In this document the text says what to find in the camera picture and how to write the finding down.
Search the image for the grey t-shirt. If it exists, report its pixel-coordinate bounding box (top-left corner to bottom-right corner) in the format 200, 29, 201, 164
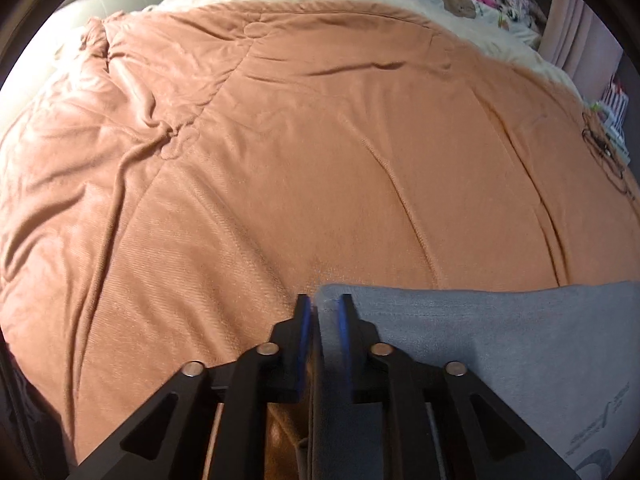
312, 282, 639, 479

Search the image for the orange-brown blanket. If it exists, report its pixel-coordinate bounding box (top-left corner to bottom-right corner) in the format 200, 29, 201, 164
1, 1, 639, 463

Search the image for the pink curtain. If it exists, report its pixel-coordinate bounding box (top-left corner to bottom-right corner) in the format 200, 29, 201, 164
538, 0, 623, 102

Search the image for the black coiled cable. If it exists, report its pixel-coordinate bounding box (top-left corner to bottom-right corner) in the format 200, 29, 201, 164
580, 112, 636, 196

